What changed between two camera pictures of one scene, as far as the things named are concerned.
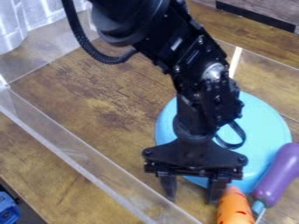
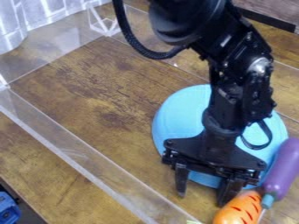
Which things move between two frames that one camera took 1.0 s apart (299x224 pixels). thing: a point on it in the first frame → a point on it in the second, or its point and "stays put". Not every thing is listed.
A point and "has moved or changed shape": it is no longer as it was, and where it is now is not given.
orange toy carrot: x=234 y=209 has moved or changed shape
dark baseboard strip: x=257 y=17 stays put
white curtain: x=21 y=15 stays put
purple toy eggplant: x=281 y=174 has moved or changed shape
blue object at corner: x=10 y=209 stays put
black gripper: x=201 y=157 → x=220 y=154
